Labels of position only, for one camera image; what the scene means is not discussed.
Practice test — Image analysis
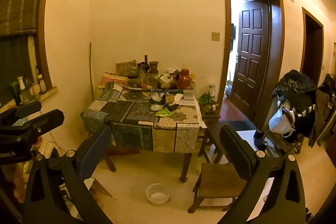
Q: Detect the dark doormat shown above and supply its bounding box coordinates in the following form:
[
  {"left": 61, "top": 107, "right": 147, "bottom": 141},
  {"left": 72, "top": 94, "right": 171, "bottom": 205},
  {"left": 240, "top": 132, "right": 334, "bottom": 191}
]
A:
[{"left": 228, "top": 120, "right": 257, "bottom": 131}]

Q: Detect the white plastic bowl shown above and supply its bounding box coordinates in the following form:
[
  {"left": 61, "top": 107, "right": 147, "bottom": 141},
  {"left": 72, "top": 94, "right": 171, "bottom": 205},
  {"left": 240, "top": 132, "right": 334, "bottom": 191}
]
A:
[{"left": 146, "top": 183, "right": 171, "bottom": 204}]

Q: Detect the black bag with white item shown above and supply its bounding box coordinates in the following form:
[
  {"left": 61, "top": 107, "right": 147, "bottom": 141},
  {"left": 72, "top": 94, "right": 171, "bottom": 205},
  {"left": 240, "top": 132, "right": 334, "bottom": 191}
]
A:
[{"left": 272, "top": 69, "right": 320, "bottom": 109}]

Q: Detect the green glass bottle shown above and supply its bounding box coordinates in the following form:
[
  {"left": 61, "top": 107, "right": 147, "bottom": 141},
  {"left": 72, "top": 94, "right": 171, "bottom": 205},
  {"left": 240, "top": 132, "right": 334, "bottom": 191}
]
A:
[{"left": 10, "top": 81, "right": 23, "bottom": 106}]

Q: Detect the brown ceramic vase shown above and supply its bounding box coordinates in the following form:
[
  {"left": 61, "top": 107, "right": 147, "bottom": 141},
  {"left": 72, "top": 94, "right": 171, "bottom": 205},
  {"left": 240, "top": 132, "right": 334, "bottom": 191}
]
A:
[{"left": 148, "top": 61, "right": 159, "bottom": 75}]

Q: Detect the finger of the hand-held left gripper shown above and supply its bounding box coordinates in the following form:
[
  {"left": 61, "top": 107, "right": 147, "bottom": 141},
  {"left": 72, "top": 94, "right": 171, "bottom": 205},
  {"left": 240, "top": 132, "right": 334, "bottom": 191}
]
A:
[
  {"left": 25, "top": 109, "right": 65, "bottom": 136},
  {"left": 14, "top": 101, "right": 43, "bottom": 119}
]

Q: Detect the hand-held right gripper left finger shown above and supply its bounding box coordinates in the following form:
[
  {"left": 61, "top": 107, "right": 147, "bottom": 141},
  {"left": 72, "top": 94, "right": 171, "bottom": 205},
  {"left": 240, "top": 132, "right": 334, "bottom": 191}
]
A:
[{"left": 23, "top": 124, "right": 113, "bottom": 224}]

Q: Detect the wooden stool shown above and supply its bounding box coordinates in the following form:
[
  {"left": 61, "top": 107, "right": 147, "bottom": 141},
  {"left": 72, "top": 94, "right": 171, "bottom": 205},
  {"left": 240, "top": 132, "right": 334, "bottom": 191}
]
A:
[
  {"left": 188, "top": 162, "right": 248, "bottom": 214},
  {"left": 197, "top": 109, "right": 229, "bottom": 165}
]

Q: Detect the brown panelled door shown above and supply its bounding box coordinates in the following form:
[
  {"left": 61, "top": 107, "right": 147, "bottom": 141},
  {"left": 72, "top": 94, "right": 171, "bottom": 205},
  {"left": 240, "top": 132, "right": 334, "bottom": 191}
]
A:
[{"left": 230, "top": 0, "right": 271, "bottom": 121}]

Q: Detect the green leafy plant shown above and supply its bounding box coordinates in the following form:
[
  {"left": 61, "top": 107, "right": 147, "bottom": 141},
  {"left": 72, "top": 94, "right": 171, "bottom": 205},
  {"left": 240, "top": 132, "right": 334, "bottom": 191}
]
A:
[{"left": 198, "top": 93, "right": 214, "bottom": 107}]

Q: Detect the green foil snack packet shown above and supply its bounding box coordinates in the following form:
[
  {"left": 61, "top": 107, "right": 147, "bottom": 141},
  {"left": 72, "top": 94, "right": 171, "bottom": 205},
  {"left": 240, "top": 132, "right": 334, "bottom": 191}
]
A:
[{"left": 156, "top": 108, "right": 173, "bottom": 118}]

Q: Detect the patchwork tablecloth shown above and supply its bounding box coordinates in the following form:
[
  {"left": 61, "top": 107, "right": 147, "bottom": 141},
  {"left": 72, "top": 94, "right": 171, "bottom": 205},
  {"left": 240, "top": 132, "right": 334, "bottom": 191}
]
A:
[{"left": 81, "top": 81, "right": 208, "bottom": 153}]

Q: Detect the red clay pot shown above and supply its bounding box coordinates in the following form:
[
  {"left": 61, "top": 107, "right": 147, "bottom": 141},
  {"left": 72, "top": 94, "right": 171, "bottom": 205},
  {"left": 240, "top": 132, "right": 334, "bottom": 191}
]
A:
[{"left": 177, "top": 69, "right": 191, "bottom": 89}]

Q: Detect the wooden window frame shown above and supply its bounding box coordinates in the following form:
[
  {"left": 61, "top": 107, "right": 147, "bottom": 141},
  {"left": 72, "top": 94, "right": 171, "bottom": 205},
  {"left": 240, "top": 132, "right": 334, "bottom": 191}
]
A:
[{"left": 34, "top": 0, "right": 60, "bottom": 100}]

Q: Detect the thin wooden stick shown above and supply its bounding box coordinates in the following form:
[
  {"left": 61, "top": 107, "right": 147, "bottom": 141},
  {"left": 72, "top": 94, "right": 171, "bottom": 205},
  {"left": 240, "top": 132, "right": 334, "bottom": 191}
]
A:
[{"left": 89, "top": 42, "right": 95, "bottom": 101}]

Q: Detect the wooden door frame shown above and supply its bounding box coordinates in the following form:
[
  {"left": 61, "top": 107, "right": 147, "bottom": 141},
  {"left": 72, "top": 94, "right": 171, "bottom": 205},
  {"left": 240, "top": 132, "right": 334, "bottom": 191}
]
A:
[
  {"left": 220, "top": 0, "right": 286, "bottom": 130},
  {"left": 301, "top": 7, "right": 325, "bottom": 84}
]

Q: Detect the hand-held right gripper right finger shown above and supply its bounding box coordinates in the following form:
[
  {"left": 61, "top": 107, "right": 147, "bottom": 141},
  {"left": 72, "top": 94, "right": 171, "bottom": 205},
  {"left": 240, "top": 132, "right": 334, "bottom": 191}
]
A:
[{"left": 220, "top": 124, "right": 307, "bottom": 224}]

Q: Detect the clear glass bottle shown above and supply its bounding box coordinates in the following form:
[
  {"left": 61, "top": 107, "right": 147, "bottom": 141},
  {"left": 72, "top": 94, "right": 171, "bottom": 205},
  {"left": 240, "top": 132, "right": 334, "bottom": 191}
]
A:
[{"left": 17, "top": 76, "right": 28, "bottom": 104}]

